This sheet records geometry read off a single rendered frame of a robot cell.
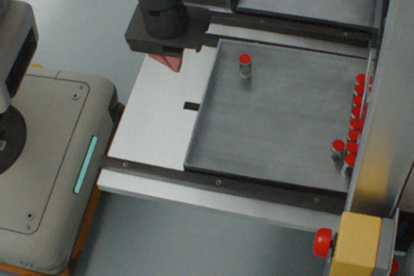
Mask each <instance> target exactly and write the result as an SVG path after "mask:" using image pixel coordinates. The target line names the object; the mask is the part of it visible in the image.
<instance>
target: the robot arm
mask: <svg viewBox="0 0 414 276"><path fill-rule="evenodd" d="M238 1H239V0H138V4H137V6H136V8H135V11H134V13H133V16H132V18H131V20H130V23H129V26H128V28H127V29H126V31H125V34H124V38H125V42H126V43H127V44H128V45H129V49H130V51H132V52H140V53H145V54H148V56H149V57H150V58H152V59H154V60H155V61H157V62H159V63H161V64H163V65H165V66H167V67H168V68H169V69H171V70H172V71H173V72H177V73H179V71H180V68H181V65H182V61H183V57H184V50H185V48H188V49H193V50H195V52H196V53H198V52H200V51H201V49H202V46H203V43H204V41H203V38H204V35H205V32H208V29H209V26H210V21H211V13H210V10H220V11H226V12H234V11H235V9H236V8H237V4H238Z"/></svg>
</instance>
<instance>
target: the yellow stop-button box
mask: <svg viewBox="0 0 414 276"><path fill-rule="evenodd" d="M394 232H395V220H393V219H390V218H383V219H381V218H379V217H373V216H369V215H363V214H356V213H350V212H346V211H344V212H343V213H342V215H341V219H340V225H339V228H338V231H337V232H336V233H335V234H334V242H333V247H332V252H331V257H332V262H331V268H330V272H329V273H330V276H386V273H387V272H388V270H389V263H390V258H391V251H392V244H393V237H394Z"/></svg>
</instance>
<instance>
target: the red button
mask: <svg viewBox="0 0 414 276"><path fill-rule="evenodd" d="M331 234H332V229H327V228H320V229H319V230H318V231H317V232H316V235H315V238H314V240H313V247H312V250H313V253H314V255H315V256H317V257H322V258H327V257H328V253H329V248H331V249H332V247H333V242H334V240H331Z"/></svg>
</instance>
